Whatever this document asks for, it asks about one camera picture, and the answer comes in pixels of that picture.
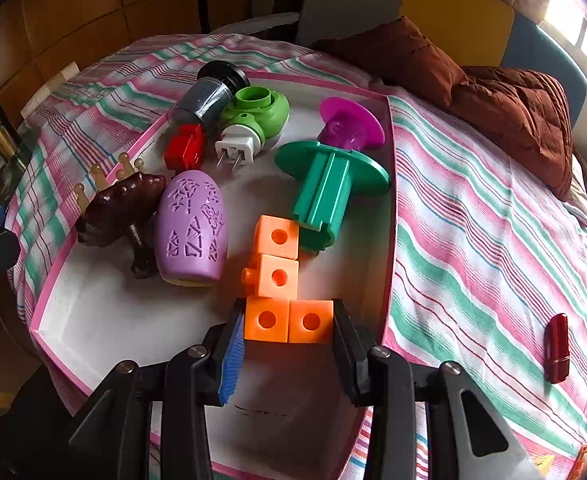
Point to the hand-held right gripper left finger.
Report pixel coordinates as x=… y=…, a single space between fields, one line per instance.
x=231 y=360

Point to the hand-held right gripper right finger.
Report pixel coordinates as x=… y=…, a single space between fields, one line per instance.
x=347 y=352

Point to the orange linked cube blocks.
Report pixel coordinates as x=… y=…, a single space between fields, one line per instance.
x=273 y=275

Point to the white box with pink rim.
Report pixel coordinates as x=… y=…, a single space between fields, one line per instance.
x=123 y=320

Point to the brown massager with yellow pegs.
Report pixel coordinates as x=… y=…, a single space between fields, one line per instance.
x=118 y=200

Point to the purple egg-shaped case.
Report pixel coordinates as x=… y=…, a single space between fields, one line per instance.
x=193 y=230

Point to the green plastic spool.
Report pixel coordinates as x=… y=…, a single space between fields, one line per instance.
x=323 y=185

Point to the magenta plastic spool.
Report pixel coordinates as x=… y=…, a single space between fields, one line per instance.
x=348 y=115

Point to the green plug-in device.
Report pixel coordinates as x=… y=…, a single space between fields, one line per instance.
x=258 y=110

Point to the striped bed sheet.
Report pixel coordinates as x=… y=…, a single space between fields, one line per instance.
x=473 y=260

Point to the dark red lipstick case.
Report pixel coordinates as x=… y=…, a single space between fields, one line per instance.
x=557 y=350

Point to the red plastic block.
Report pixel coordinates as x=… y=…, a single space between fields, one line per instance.
x=186 y=147

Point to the clear jar with black cap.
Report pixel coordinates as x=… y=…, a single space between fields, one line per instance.
x=206 y=100

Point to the small orange plastic piece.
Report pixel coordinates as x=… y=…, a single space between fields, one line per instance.
x=581 y=462

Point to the white pillow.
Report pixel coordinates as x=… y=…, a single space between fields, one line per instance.
x=586 y=195

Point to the brown quilt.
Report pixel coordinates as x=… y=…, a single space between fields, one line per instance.
x=513 y=110

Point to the grey yellow blue headboard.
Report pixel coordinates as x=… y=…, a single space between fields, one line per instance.
x=453 y=10

